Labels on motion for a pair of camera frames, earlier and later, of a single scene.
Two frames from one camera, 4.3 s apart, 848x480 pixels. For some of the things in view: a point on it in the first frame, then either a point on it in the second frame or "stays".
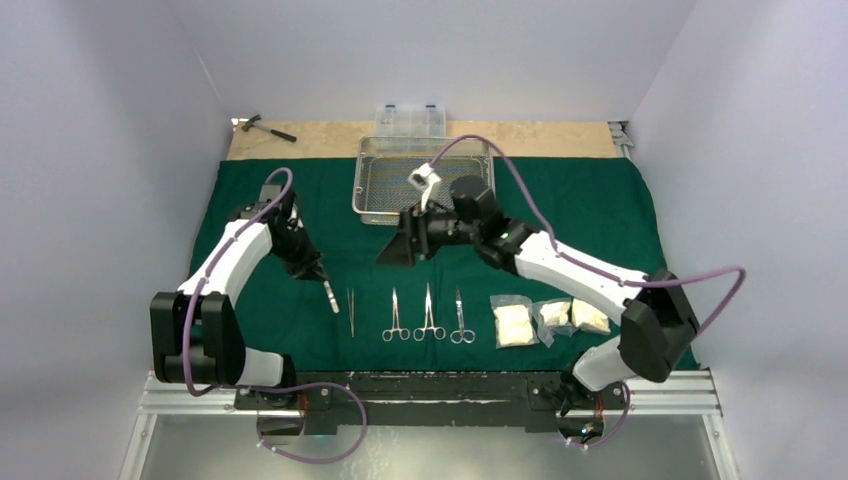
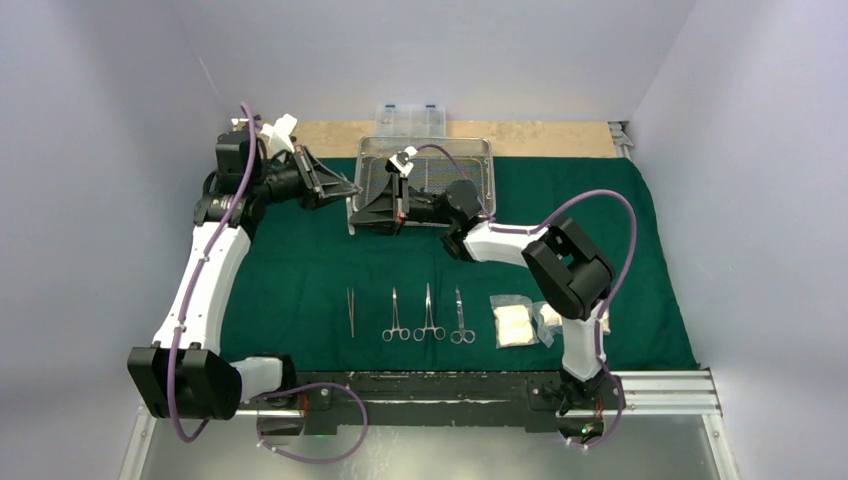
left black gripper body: x=299 y=258 -> x=314 y=195
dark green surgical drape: x=479 y=314 stays
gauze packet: x=552 y=319 stays
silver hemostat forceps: x=404 y=333 stays
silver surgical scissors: x=457 y=335 stays
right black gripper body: x=413 y=234 -> x=400 y=206
